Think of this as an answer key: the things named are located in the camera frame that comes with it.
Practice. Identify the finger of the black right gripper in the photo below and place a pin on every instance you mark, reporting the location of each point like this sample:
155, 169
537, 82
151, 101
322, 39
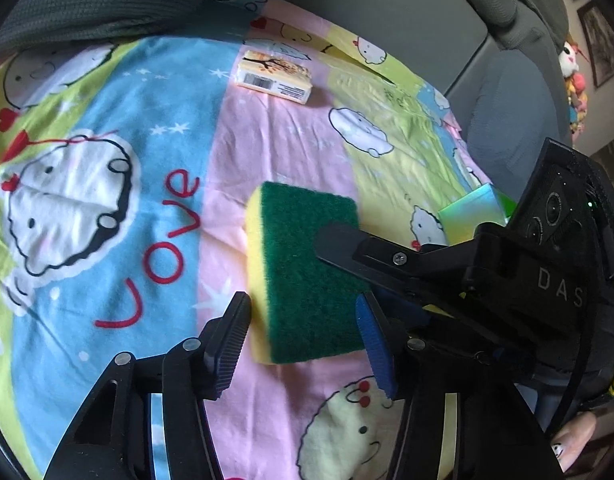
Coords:
373, 259

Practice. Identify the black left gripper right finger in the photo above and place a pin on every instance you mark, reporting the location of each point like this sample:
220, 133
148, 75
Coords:
378, 336

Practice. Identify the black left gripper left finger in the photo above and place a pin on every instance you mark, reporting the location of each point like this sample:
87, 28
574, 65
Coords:
224, 345

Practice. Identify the green yellow scrub sponge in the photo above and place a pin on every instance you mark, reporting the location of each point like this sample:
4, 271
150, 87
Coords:
302, 308

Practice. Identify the orange tree tissue pack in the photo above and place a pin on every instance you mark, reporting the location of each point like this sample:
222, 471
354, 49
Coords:
275, 76

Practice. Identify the right hand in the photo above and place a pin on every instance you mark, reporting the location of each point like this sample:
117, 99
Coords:
570, 441

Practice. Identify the green cardboard box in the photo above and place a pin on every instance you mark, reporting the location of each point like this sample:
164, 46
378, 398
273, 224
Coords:
485, 204

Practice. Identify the colourful cartoon bed sheet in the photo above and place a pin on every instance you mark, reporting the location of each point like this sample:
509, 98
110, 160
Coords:
126, 167

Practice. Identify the plush toy pile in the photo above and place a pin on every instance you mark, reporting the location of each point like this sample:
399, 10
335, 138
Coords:
575, 87

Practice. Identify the grey sofa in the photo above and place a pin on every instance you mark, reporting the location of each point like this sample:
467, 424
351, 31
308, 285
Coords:
495, 60

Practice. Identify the framed landscape painting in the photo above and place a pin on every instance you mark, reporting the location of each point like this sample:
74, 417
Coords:
599, 37

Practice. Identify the grey throw pillow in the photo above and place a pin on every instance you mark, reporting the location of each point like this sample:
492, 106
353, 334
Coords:
97, 0

